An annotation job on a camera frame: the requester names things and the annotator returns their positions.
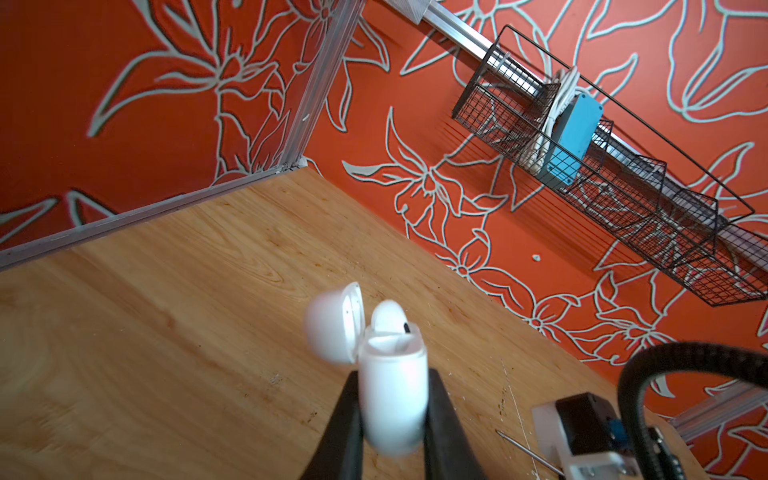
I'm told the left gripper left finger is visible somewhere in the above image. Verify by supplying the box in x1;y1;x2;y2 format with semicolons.
301;371;363;480

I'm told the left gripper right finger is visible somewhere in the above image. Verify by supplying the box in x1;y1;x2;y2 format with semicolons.
423;368;487;480

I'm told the white earbuds charging case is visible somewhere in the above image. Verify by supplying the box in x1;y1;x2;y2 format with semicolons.
304;282;429;457

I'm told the white earbud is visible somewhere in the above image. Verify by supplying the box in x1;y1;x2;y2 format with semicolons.
371;300;410;334

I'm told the light blue box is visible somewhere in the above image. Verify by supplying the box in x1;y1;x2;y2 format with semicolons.
536;93;603;190

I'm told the yellow black handled screwdriver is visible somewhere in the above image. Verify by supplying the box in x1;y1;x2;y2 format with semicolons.
495;429;565;479

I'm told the white coiled cable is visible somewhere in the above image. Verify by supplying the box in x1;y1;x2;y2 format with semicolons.
518;65;582;172

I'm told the black wire wall basket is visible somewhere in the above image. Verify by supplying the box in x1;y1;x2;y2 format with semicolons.
452;40;767;307

